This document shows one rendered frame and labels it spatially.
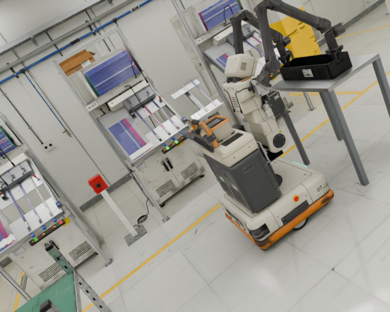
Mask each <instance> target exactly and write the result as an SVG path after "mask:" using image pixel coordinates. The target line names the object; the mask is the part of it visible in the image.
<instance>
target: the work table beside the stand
mask: <svg viewBox="0 0 390 312"><path fill-rule="evenodd" d="M349 57H350V60H351V63H352V67H351V68H350V69H348V70H346V71H345V72H343V73H342V74H341V75H339V76H338V77H336V78H335V79H326V80H284V79H282V80H281V81H279V82H278V83H276V84H275V85H273V86H272V87H270V88H271V89H272V90H280V91H286V92H319V95H320V97H321V100H322V102H323V105H324V107H325V109H326V112H327V115H328V117H329V120H330V122H331V124H332V127H333V130H334V132H335V134H336V137H337V140H338V141H341V140H342V139H343V140H344V142H345V145H346V147H347V150H348V152H349V155H350V158H351V159H352V163H353V165H354V167H355V170H356V172H357V175H358V178H359V180H360V183H361V185H364V186H366V185H368V184H369V181H368V178H367V175H366V173H365V170H364V167H363V165H362V162H361V160H360V157H359V154H358V152H357V149H356V146H355V144H354V141H353V139H352V136H351V133H350V131H349V128H348V126H347V123H346V120H345V118H344V115H343V112H342V110H341V107H340V105H339V102H338V99H337V97H336V94H335V91H334V89H335V88H336V87H338V86H339V85H340V84H342V83H343V82H345V81H346V80H348V79H349V78H351V77H352V76H354V75H355V74H356V73H358V72H359V71H361V70H362V69H364V68H365V67H367V66H368V65H369V64H371V63H372V65H373V68H374V70H375V74H376V78H377V80H378V83H379V87H380V89H381V93H382V95H383V98H384V102H385V105H386V108H387V111H388V114H389V117H390V87H389V84H388V80H387V77H386V74H385V71H384V67H383V64H382V62H381V58H380V55H379V53H375V54H364V55H358V56H349ZM282 116H283V119H284V121H285V123H286V125H287V127H288V130H289V131H290V134H291V136H292V138H293V141H294V143H295V145H296V147H297V149H298V151H299V153H300V156H301V158H302V160H303V163H304V164H305V165H308V164H310V161H309V159H308V156H307V154H306V152H305V150H304V148H303V146H302V143H301V141H300V138H299V137H298V134H297V132H296V130H295V128H294V125H293V123H292V120H291V119H290V117H289V114H288V112H287V110H286V107H285V109H284V114H283V115H282Z"/></svg>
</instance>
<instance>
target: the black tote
mask: <svg viewBox="0 0 390 312"><path fill-rule="evenodd" d="M351 67H352V63H351V60H350V57H349V54H348V51H342V52H341V56H340V62H339V63H338V62H337V60H336V59H333V58H331V57H330V56H329V55H328V54H319V55H313V56H304V57H299V58H294V59H292V60H291V61H290V65H289V67H287V65H286V64H285V65H283V66H282V67H280V69H279V70H280V73H281V75H282V77H283V79H284V80H326V79H335V78H336V77H338V76H339V75H341V74H342V73H343V72H345V71H346V70H348V69H350V68H351Z"/></svg>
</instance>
